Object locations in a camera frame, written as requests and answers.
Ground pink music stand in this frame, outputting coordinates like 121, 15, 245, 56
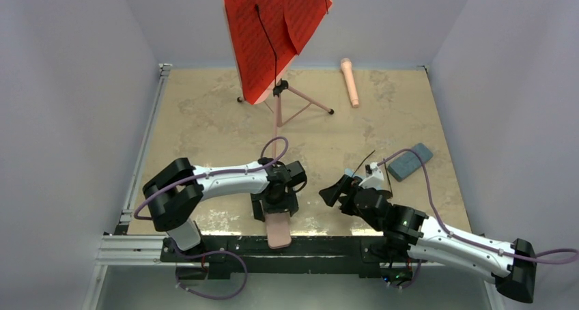
223, 70, 345, 159

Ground aluminium frame rail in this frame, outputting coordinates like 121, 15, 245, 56
82, 63, 173, 310

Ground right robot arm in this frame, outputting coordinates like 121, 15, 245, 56
319, 175, 537, 303

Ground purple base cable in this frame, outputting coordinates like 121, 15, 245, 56
175, 249, 249, 300

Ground pink toy microphone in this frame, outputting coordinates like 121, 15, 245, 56
340, 58, 360, 109

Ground blue glasses case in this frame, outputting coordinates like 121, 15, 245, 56
386, 143, 434, 182

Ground black sunglasses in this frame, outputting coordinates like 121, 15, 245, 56
353, 150, 393, 199

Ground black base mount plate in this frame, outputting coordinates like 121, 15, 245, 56
160, 236, 419, 284

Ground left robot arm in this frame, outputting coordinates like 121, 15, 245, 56
133, 158, 307, 262

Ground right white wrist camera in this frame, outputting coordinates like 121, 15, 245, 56
359, 162, 384, 190

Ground pink glasses case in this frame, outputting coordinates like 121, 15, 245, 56
265, 212, 292, 249

